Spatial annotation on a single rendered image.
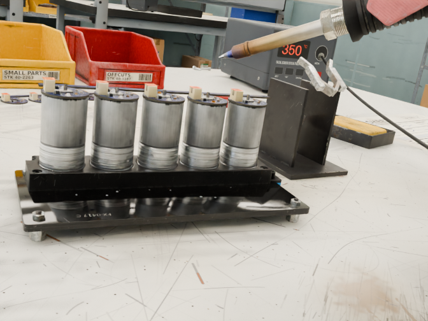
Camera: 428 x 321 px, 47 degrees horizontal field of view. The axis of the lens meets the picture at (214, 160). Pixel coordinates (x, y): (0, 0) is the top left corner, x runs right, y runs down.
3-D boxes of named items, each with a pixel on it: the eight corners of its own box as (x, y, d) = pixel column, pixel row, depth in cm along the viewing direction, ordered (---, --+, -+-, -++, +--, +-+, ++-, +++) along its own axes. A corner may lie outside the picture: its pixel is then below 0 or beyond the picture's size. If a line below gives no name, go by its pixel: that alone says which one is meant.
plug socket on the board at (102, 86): (112, 95, 27) (113, 83, 27) (97, 95, 27) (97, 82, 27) (109, 92, 28) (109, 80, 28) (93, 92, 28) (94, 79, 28)
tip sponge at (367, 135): (393, 143, 53) (396, 129, 53) (369, 149, 50) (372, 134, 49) (333, 125, 58) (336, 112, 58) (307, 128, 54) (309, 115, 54)
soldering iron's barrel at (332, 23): (232, 67, 28) (348, 34, 25) (225, 40, 28) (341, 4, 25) (240, 65, 29) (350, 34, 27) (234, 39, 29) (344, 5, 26)
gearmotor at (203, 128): (222, 181, 31) (234, 102, 30) (186, 183, 30) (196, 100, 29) (207, 168, 33) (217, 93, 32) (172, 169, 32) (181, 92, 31)
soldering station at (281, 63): (327, 98, 77) (340, 34, 74) (262, 94, 72) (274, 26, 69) (276, 79, 90) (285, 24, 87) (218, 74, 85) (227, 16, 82)
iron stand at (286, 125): (263, 209, 40) (332, 135, 33) (225, 126, 44) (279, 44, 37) (318, 202, 43) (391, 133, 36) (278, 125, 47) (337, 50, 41)
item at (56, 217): (251, 180, 36) (254, 165, 36) (307, 224, 30) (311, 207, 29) (14, 187, 29) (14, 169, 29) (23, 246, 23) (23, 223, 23)
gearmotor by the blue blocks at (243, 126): (260, 181, 32) (274, 104, 31) (227, 181, 31) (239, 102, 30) (243, 167, 35) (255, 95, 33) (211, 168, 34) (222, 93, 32)
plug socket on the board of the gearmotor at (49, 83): (60, 93, 26) (60, 80, 26) (42, 92, 26) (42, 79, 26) (57, 90, 27) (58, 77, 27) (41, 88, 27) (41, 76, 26)
